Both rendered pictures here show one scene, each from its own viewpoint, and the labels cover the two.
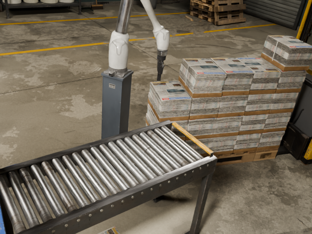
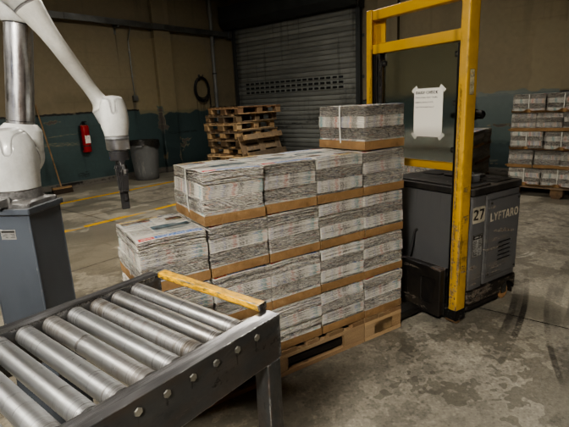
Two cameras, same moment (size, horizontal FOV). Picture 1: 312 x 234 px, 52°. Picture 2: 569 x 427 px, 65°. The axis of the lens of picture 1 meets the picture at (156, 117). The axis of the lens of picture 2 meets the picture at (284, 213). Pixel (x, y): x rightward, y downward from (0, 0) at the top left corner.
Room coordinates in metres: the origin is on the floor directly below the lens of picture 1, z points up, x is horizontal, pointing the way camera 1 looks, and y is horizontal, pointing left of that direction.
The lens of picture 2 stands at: (0.72, -0.27, 1.32)
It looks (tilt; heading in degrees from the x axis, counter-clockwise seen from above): 14 degrees down; 349
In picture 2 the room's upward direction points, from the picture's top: 3 degrees counter-clockwise
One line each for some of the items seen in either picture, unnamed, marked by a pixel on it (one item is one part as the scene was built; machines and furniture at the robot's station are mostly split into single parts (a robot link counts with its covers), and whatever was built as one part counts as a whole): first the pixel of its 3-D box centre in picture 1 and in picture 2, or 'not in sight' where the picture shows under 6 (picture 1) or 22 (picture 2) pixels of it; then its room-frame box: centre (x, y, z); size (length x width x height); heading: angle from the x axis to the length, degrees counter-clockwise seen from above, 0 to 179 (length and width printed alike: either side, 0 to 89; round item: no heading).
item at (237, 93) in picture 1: (226, 84); (271, 198); (2.86, -0.64, 0.86); 0.38 x 0.29 x 0.04; 19
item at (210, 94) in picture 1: (204, 91); (229, 213); (2.65, -0.40, 0.86); 0.29 x 0.16 x 0.04; 109
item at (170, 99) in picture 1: (204, 124); (252, 289); (2.81, -0.51, 0.42); 1.17 x 0.39 x 0.83; 111
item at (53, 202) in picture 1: (46, 191); not in sight; (1.29, 0.55, 0.77); 0.47 x 0.05 x 0.05; 39
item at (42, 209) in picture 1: (35, 194); not in sight; (1.24, 0.60, 0.77); 0.47 x 0.05 x 0.05; 39
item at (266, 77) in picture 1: (254, 75); (317, 174); (2.96, -0.91, 0.95); 0.38 x 0.29 x 0.23; 20
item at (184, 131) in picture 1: (191, 137); (207, 288); (1.94, -0.28, 0.81); 0.43 x 0.03 x 0.02; 39
